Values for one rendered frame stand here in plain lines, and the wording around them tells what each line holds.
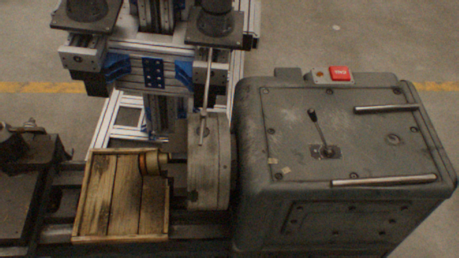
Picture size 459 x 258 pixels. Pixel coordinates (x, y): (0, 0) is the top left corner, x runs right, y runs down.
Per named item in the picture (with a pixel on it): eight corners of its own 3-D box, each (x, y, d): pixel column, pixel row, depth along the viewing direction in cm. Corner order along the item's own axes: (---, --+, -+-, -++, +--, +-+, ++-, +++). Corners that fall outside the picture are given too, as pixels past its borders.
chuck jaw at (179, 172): (197, 162, 128) (197, 188, 118) (197, 173, 131) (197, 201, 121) (161, 162, 127) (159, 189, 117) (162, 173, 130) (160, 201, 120)
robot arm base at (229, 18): (198, 11, 167) (199, -12, 159) (235, 15, 167) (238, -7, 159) (194, 35, 157) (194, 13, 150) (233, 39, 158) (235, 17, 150)
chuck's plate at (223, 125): (220, 149, 155) (227, 92, 130) (225, 226, 136) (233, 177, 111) (212, 149, 154) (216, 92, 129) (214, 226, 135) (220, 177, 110)
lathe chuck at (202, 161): (212, 149, 154) (216, 92, 129) (214, 226, 135) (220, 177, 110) (188, 149, 154) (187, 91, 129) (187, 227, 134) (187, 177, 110)
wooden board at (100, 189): (171, 153, 159) (171, 147, 156) (168, 242, 137) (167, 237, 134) (91, 153, 156) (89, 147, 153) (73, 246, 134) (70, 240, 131)
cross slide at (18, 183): (54, 133, 153) (51, 125, 150) (24, 245, 127) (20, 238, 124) (5, 133, 152) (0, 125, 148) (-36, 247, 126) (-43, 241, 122)
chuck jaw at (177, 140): (197, 149, 134) (197, 114, 132) (197, 152, 129) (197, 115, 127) (162, 150, 133) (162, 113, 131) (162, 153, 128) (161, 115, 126)
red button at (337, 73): (345, 69, 139) (347, 65, 137) (349, 82, 135) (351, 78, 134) (327, 69, 138) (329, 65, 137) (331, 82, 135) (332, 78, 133)
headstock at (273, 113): (369, 138, 171) (410, 68, 140) (408, 250, 142) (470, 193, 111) (226, 138, 166) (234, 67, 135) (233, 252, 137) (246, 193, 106)
